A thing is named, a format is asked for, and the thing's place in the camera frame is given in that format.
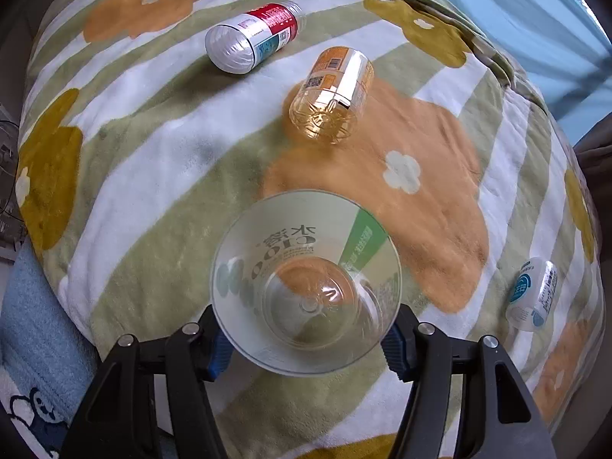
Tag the flower striped blanket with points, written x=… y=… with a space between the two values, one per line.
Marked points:
x=137 y=153

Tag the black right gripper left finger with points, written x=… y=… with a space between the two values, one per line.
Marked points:
x=148 y=399

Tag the right brown curtain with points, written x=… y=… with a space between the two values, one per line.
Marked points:
x=594 y=156

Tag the green label clear bottle cup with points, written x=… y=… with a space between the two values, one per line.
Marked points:
x=305 y=283

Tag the blue label cut bottle cup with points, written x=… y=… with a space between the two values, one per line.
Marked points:
x=532 y=296

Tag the red label cut bottle cup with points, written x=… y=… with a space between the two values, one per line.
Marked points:
x=239 y=44

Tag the blue bear floor mat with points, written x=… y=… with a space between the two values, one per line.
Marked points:
x=46 y=363

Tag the orange label cut bottle cup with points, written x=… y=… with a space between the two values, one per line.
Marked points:
x=331 y=100

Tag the light blue hanging cloth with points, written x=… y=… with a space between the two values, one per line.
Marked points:
x=563 y=48

